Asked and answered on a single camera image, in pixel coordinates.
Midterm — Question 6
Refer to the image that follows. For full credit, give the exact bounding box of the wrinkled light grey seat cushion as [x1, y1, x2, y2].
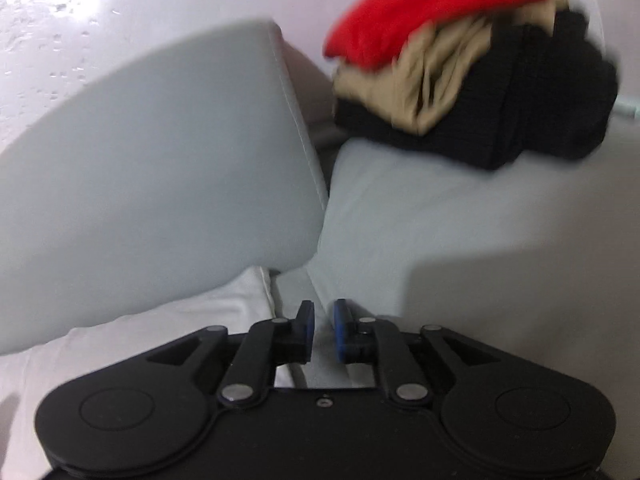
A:
[307, 115, 640, 353]

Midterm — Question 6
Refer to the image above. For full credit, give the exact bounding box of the white t-shirt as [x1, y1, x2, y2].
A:
[0, 265, 373, 480]

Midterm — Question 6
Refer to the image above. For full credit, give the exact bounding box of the folded tan garment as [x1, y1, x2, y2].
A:
[332, 0, 577, 137]

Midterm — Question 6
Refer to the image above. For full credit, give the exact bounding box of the grey backrest cushion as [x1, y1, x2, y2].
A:
[0, 19, 330, 357]

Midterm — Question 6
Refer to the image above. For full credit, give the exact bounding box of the folded red garment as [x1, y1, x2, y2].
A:
[322, 0, 552, 69]

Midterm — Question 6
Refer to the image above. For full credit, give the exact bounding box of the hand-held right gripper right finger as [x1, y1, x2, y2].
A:
[333, 298, 502, 409]

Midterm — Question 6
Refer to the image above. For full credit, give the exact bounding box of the grey sofa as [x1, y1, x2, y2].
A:
[0, 19, 640, 391]

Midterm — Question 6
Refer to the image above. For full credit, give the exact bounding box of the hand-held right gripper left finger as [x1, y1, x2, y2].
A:
[146, 300, 317, 409]

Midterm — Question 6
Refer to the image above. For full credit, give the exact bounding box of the folded black garment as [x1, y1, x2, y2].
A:
[333, 10, 622, 172]

